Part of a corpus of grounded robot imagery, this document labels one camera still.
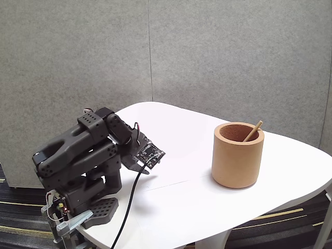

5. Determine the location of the wooden pen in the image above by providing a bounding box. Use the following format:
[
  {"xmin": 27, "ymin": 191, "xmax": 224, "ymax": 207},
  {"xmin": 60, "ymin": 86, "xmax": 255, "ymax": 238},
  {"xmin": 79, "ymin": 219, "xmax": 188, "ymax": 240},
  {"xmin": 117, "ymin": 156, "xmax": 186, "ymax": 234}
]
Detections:
[{"xmin": 242, "ymin": 120, "xmax": 264, "ymax": 143}]

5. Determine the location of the brown cylindrical pen holder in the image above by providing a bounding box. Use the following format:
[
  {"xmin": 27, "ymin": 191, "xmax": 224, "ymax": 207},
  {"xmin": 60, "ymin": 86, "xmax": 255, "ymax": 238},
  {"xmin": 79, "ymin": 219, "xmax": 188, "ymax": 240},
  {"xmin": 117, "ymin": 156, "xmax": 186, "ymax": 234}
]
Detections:
[{"xmin": 211, "ymin": 121, "xmax": 265, "ymax": 189}]

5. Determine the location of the grey metal table clamp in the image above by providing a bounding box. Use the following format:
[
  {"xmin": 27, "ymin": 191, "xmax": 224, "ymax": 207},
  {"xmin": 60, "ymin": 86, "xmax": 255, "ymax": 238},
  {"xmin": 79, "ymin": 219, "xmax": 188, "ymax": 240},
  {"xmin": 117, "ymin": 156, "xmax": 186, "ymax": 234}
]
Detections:
[{"xmin": 40, "ymin": 204, "xmax": 94, "ymax": 246}]

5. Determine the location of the white table leg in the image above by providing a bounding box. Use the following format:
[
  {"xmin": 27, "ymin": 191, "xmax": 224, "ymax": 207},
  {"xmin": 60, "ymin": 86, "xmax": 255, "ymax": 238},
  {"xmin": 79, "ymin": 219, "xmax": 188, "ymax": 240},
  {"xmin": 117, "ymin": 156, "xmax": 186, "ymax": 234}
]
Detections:
[
  {"xmin": 313, "ymin": 190, "xmax": 332, "ymax": 249},
  {"xmin": 194, "ymin": 228, "xmax": 233, "ymax": 249}
]

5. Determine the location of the bare camera circuit board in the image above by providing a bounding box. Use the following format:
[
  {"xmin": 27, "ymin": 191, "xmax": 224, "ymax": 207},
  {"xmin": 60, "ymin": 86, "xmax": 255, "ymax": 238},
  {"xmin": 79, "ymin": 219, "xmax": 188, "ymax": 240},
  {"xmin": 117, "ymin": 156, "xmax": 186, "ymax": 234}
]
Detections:
[{"xmin": 133, "ymin": 142, "xmax": 167, "ymax": 170}]

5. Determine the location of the black camera cable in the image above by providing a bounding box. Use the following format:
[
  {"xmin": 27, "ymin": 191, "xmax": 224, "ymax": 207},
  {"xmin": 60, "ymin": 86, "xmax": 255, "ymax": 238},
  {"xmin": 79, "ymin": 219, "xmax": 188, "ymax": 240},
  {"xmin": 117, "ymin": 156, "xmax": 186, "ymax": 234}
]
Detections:
[{"xmin": 110, "ymin": 154, "xmax": 160, "ymax": 249}]

